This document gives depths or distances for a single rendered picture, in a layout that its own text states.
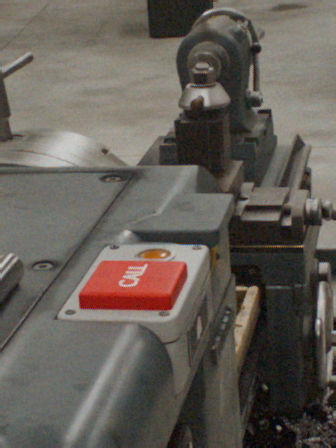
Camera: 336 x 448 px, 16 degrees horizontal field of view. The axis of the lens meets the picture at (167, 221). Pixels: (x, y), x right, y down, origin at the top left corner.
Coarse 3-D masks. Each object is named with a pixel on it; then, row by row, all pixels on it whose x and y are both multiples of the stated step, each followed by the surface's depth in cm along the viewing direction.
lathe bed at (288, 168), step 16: (288, 144) 266; (304, 144) 264; (144, 160) 252; (272, 160) 255; (288, 160) 246; (304, 160) 253; (272, 176) 244; (288, 176) 239; (304, 176) 259; (256, 320) 179; (256, 336) 184; (256, 352) 180; (240, 368) 164; (256, 368) 184; (240, 384) 169; (256, 384) 185; (240, 400) 165; (240, 416) 163
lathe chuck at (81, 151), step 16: (32, 128) 130; (0, 144) 125; (16, 144) 124; (32, 144) 124; (48, 144) 125; (64, 144) 126; (80, 144) 127; (96, 144) 129; (64, 160) 122; (80, 160) 123; (96, 160) 125
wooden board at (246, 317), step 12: (240, 288) 172; (252, 288) 172; (240, 300) 172; (252, 300) 168; (240, 312) 164; (252, 312) 166; (240, 324) 160; (252, 324) 167; (240, 336) 157; (240, 348) 155; (240, 360) 157
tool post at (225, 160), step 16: (192, 112) 184; (208, 112) 183; (224, 112) 185; (176, 128) 185; (192, 128) 183; (208, 128) 183; (224, 128) 185; (176, 144) 186; (192, 144) 184; (208, 144) 184; (224, 144) 185; (192, 160) 185; (208, 160) 185; (224, 160) 185
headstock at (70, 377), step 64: (0, 192) 103; (64, 192) 101; (128, 192) 100; (192, 192) 101; (64, 256) 87; (0, 320) 76; (64, 320) 76; (0, 384) 68; (64, 384) 67; (128, 384) 69; (192, 384) 97
